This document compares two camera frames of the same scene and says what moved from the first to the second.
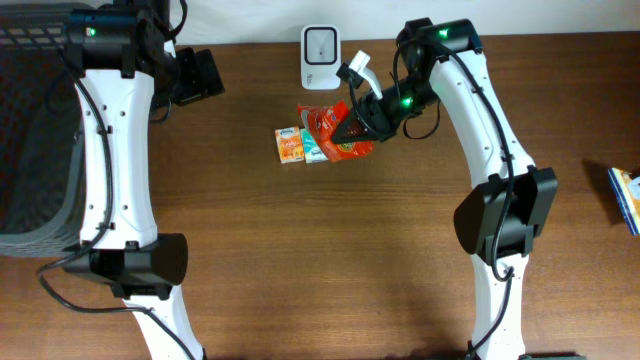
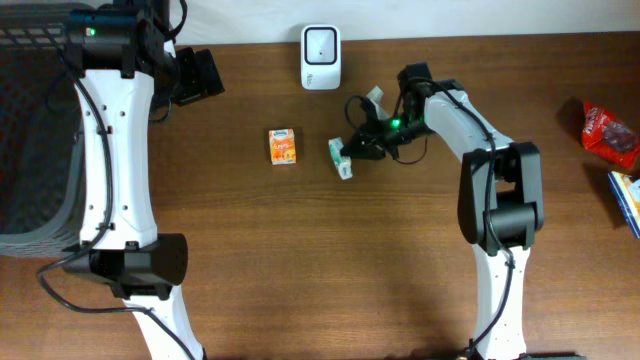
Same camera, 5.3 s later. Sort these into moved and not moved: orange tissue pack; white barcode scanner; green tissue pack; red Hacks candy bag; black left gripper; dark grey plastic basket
Moved: red Hacks candy bag; orange tissue pack; green tissue pack
Not moved: dark grey plastic basket; white barcode scanner; black left gripper
